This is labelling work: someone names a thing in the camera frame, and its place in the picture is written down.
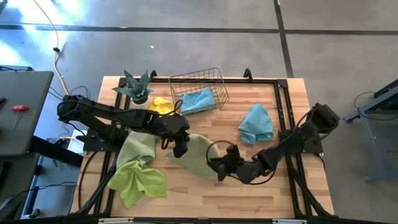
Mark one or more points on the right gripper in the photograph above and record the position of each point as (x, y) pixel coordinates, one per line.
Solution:
(231, 163)

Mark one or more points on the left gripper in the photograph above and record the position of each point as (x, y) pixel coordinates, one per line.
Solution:
(175, 127)

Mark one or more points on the blue microfiber towel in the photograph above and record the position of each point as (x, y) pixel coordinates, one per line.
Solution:
(256, 124)
(197, 101)

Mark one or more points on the pale green microfiber towel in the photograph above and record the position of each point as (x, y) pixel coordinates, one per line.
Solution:
(197, 155)
(136, 149)

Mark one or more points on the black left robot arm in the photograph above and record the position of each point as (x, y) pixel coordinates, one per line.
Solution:
(109, 113)

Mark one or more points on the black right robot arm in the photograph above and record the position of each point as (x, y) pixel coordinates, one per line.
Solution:
(295, 140)

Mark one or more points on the yellow microfiber towel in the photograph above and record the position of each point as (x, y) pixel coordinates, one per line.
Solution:
(161, 105)

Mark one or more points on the lime green microfiber towel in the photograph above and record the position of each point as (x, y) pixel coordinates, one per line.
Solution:
(140, 186)

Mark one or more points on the potted plant in white pot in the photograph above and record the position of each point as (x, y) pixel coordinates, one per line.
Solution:
(136, 88)

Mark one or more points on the black diagonal beam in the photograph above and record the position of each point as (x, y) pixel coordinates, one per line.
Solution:
(56, 152)

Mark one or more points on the blue-grey metal stand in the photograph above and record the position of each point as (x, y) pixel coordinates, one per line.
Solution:
(367, 109)

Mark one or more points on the grey side table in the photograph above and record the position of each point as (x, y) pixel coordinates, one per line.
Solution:
(25, 124)

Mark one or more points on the black flat device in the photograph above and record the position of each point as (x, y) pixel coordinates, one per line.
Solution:
(15, 68)

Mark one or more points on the silver frame end plate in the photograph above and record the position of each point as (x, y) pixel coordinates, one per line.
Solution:
(289, 221)
(115, 220)

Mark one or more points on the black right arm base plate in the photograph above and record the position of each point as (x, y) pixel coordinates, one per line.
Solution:
(316, 150)

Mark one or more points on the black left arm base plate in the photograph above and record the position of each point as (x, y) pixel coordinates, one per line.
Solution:
(90, 147)

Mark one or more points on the black aluminium table frame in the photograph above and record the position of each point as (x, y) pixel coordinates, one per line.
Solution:
(264, 81)

